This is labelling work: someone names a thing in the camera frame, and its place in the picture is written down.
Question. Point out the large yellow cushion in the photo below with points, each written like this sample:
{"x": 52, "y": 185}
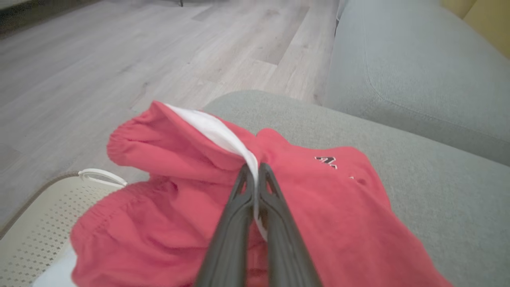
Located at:
{"x": 492, "y": 28}

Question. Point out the red shorts white side stripe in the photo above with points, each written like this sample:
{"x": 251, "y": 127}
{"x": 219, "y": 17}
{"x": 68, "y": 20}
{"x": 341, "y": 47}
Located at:
{"x": 179, "y": 207}

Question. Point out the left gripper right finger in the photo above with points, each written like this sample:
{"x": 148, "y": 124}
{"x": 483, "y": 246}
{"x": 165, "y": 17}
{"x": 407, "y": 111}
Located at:
{"x": 285, "y": 247}

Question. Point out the grey fabric sofa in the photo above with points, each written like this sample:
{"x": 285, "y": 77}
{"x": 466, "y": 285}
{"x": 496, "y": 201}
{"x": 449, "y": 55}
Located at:
{"x": 438, "y": 199}

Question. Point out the small yellow cushion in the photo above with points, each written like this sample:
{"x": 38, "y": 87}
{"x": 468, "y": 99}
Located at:
{"x": 454, "y": 6}

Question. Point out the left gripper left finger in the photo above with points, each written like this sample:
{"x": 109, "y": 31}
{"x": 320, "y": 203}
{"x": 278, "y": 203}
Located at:
{"x": 229, "y": 239}

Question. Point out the cream perforated laundry basket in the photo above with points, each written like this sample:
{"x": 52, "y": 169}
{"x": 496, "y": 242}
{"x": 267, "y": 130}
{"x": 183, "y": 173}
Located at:
{"x": 36, "y": 223}

